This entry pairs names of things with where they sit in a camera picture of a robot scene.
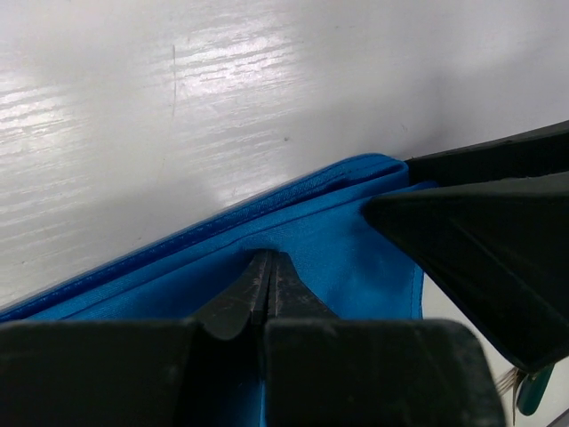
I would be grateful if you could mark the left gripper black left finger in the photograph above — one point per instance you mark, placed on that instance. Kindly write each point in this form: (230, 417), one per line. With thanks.
(198, 371)

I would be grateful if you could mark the blue cloth napkin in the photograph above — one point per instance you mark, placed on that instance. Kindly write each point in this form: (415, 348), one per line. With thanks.
(316, 220)

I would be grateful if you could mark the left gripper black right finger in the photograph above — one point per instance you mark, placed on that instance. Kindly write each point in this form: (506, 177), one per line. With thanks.
(321, 370)

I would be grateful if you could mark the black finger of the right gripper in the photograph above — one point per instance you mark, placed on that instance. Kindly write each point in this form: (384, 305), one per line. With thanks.
(499, 250)
(534, 153)

